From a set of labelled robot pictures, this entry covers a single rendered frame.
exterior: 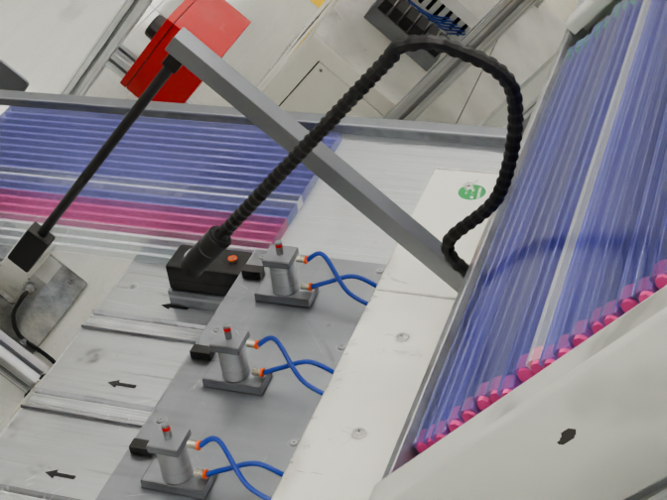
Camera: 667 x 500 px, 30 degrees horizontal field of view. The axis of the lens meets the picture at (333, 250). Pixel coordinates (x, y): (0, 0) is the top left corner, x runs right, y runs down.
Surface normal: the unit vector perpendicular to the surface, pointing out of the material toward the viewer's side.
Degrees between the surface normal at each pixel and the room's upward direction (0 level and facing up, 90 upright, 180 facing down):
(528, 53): 0
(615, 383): 90
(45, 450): 43
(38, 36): 0
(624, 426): 90
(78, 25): 0
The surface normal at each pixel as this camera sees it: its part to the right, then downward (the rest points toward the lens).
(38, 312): 0.56, -0.52
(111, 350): -0.11, -0.80
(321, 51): -0.32, 0.58
